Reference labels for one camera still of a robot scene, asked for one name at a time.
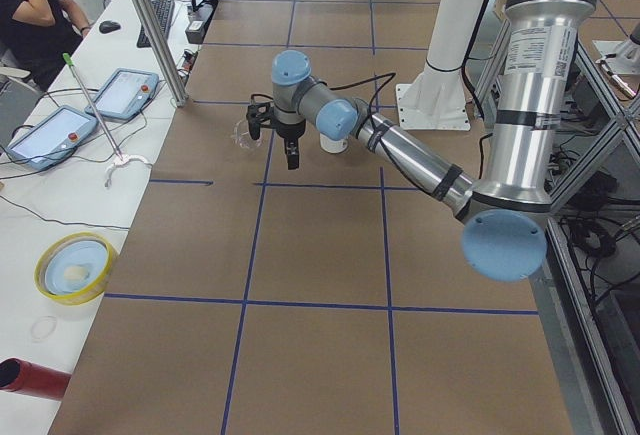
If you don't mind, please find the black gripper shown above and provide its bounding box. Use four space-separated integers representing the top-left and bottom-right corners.
277 122 306 170

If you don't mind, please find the clear plastic funnel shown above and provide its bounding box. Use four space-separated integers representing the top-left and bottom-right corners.
231 119 262 151

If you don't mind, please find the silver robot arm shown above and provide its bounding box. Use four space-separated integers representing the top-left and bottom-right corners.
267 0 597 281

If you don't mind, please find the white enamel mug blue rim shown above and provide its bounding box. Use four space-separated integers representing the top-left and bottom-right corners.
319 134 348 154

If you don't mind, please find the grey power adapter box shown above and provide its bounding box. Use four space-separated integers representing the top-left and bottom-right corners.
185 4 214 45

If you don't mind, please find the far blue teach pendant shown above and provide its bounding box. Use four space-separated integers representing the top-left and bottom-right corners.
92 68 159 122

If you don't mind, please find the blue teach pendant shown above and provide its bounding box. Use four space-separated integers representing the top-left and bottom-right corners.
92 68 159 122
7 106 98 170

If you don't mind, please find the white curved plastic piece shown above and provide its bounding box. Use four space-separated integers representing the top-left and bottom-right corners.
104 154 152 188

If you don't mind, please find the black keyboard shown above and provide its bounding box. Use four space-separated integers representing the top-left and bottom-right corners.
136 0 176 49

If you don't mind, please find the black computer mouse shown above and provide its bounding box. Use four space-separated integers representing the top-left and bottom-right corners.
98 20 121 34

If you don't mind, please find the light blue plate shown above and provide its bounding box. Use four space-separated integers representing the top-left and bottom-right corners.
44 240 108 295

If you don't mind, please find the metal rod green tip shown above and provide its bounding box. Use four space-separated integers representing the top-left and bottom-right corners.
62 52 124 159

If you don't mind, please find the near blue teach pendant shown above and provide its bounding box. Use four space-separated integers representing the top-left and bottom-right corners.
7 106 98 170

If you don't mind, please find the yellow tape roll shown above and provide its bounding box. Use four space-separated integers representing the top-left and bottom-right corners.
34 232 118 306

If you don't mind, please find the person in black shirt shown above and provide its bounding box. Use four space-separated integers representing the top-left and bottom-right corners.
1 0 92 91

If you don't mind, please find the red cylinder tube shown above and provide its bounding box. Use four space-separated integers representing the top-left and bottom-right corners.
1 358 71 401

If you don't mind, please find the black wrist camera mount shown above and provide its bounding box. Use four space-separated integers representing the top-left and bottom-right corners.
246 94 275 141

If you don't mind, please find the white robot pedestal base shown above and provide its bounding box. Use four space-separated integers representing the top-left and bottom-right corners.
396 0 484 131

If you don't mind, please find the aluminium frame post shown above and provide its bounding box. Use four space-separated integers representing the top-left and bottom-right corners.
132 0 188 107

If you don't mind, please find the clear ring on table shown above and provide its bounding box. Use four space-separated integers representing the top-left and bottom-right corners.
30 315 58 342

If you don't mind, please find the aluminium frame rack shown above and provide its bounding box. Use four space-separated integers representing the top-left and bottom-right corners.
474 29 640 435

